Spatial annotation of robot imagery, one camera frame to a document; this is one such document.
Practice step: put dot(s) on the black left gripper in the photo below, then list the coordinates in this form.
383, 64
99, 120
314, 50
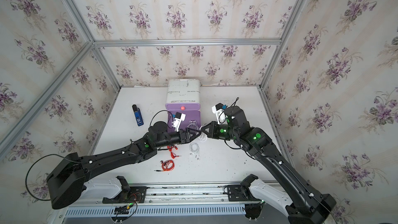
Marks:
184, 136

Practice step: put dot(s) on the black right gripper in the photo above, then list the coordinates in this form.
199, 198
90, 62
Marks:
212, 134

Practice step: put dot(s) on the white earphones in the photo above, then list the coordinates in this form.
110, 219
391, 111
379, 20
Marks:
202, 138
195, 150
193, 125

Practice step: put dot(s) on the purple drawer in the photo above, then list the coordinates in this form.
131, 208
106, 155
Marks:
189, 106
190, 115

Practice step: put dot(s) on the purple top drawer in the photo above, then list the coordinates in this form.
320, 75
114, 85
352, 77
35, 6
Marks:
189, 106

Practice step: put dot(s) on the red earphones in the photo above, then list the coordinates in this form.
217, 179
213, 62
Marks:
167, 165
171, 150

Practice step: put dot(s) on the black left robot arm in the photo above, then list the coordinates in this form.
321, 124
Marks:
66, 182

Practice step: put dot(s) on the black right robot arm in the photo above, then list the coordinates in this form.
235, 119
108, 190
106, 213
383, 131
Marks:
300, 202

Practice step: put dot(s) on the white drawer cabinet shell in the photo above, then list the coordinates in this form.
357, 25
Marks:
183, 91

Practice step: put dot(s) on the blue black stapler box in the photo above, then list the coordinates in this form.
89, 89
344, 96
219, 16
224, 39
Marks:
137, 115

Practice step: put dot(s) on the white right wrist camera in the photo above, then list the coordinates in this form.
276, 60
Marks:
218, 108

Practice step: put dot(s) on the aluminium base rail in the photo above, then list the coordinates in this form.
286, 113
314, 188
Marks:
161, 194

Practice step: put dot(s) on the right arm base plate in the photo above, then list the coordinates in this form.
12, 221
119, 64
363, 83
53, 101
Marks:
238, 193

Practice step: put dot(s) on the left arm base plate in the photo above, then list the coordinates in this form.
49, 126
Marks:
134, 194

